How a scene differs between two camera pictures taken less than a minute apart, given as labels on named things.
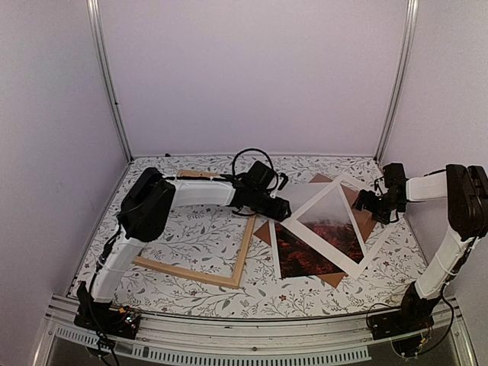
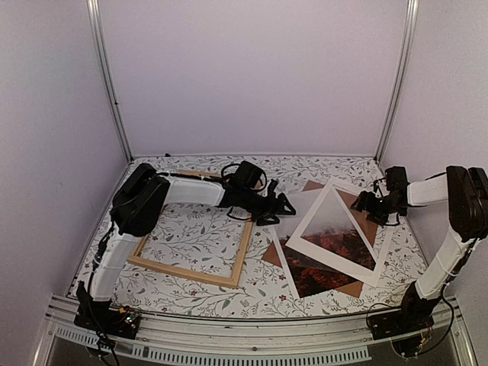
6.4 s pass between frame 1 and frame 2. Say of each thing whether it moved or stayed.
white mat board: moved
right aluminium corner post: stayed
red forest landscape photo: moved
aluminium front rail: stayed
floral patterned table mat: stayed
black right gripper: stayed
